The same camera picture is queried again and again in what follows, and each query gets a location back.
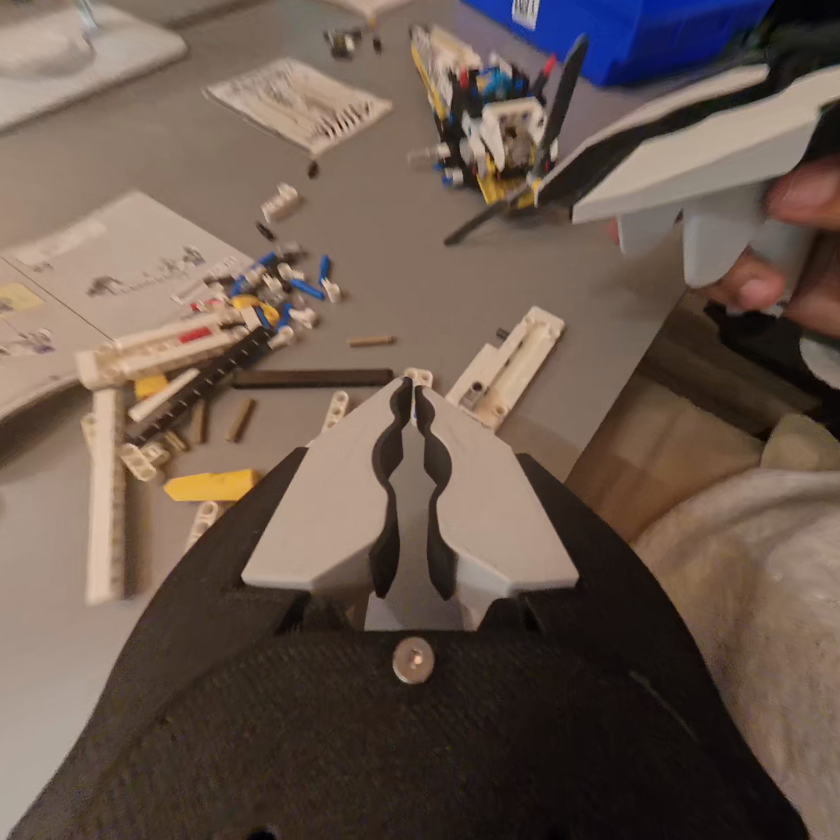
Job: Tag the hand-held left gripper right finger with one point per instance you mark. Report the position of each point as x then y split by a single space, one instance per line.
505 525

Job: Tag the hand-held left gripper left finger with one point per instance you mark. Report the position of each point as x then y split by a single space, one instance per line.
315 525

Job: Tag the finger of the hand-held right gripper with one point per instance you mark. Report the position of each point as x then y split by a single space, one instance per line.
617 144
722 157

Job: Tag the white lego panel assembly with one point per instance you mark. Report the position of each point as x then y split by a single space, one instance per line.
518 354

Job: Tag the small white lego liftarm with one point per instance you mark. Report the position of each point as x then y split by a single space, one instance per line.
418 376

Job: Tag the yellow lego panel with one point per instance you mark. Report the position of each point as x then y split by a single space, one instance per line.
210 485

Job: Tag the short white lego beam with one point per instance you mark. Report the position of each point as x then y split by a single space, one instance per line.
336 410

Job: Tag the lego helicopter model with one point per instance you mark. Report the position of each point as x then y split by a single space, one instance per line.
499 124

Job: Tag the tan lego axle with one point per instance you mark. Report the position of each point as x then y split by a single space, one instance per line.
200 421
371 340
241 420

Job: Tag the thin black lego beam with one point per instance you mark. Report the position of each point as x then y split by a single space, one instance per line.
308 379

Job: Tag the thick black lego beam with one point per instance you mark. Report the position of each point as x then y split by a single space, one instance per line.
216 374

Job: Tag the long white lego beam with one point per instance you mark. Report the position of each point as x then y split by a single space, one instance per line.
106 499

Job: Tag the pile of small lego pieces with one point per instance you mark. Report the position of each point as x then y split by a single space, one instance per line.
275 289

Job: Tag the small dark lego parts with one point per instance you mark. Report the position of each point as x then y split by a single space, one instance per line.
344 43

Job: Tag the white L-shaped lego beam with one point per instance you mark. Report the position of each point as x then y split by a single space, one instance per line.
282 203

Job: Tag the person's right hand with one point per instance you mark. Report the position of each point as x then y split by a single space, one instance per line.
814 190

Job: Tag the blue plastic bin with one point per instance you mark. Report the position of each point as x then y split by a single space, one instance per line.
623 39

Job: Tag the sticker sheet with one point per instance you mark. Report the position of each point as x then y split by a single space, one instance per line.
295 105

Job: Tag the open instruction booklet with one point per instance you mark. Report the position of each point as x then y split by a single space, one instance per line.
98 262

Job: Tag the white monitor stand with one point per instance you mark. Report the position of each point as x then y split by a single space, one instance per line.
118 59

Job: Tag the white lego frame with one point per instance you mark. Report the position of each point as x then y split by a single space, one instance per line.
151 348

